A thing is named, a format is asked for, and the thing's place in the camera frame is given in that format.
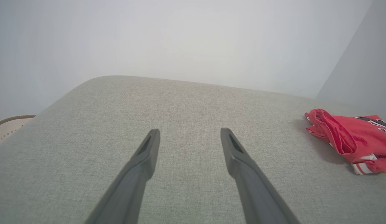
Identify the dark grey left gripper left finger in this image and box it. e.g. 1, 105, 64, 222
85, 128, 161, 224

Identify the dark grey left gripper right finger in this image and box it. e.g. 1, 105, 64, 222
220, 127, 301, 224

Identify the red white basketball jersey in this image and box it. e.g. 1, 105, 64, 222
304, 108, 386, 175

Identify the beige item with brown rim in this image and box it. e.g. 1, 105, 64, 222
0, 114, 37, 148

